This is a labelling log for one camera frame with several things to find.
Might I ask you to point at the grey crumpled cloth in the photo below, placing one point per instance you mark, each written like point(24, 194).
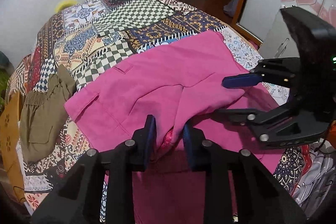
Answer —
point(318, 180)

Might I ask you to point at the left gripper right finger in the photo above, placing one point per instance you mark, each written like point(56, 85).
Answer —
point(237, 183)

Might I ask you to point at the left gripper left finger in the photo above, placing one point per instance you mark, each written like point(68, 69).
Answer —
point(77, 197)

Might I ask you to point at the orange right sleeve forearm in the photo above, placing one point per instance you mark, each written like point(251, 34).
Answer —
point(331, 135)

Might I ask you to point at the yellow pillow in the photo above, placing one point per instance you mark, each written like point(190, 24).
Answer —
point(63, 4)

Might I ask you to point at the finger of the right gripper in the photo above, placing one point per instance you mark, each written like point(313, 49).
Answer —
point(279, 71)
point(267, 121)

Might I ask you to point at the olive green pants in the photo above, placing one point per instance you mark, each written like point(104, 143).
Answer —
point(43, 116)

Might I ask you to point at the pink pants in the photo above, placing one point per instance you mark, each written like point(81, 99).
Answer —
point(175, 83)

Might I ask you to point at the white suitcase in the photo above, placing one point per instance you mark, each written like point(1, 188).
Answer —
point(278, 42)

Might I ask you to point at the yellow wooden side table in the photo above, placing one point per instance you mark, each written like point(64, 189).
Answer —
point(9, 138)

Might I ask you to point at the patchwork patterned bedspread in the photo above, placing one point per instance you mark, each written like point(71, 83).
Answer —
point(69, 38)

